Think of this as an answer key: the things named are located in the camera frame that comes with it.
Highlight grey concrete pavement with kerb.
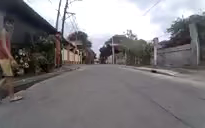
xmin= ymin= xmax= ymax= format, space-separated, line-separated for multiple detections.
xmin=123 ymin=63 xmax=205 ymax=84
xmin=0 ymin=63 xmax=86 ymax=101

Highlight dark building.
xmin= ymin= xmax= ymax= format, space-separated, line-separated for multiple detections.
xmin=0 ymin=0 xmax=58 ymax=76

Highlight grey concrete road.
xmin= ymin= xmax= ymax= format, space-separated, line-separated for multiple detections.
xmin=0 ymin=63 xmax=205 ymax=128

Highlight tree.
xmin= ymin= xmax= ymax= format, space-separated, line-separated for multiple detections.
xmin=67 ymin=30 xmax=93 ymax=49

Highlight pale concrete post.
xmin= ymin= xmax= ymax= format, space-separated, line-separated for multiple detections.
xmin=152 ymin=37 xmax=159 ymax=67

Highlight large grey concrete pillar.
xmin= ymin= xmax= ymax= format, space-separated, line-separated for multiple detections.
xmin=188 ymin=22 xmax=201 ymax=67

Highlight row of trees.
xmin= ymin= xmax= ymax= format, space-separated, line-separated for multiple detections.
xmin=121 ymin=29 xmax=154 ymax=66

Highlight bushes with pale flowers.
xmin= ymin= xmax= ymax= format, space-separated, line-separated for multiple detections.
xmin=11 ymin=33 xmax=57 ymax=76

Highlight white fence with orange pillars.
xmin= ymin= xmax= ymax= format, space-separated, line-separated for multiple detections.
xmin=60 ymin=41 xmax=86 ymax=65

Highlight grey wall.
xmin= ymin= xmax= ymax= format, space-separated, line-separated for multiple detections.
xmin=156 ymin=43 xmax=193 ymax=67

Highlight utility pole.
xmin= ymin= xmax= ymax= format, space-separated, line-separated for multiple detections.
xmin=60 ymin=0 xmax=77 ymax=38
xmin=55 ymin=0 xmax=62 ymax=33

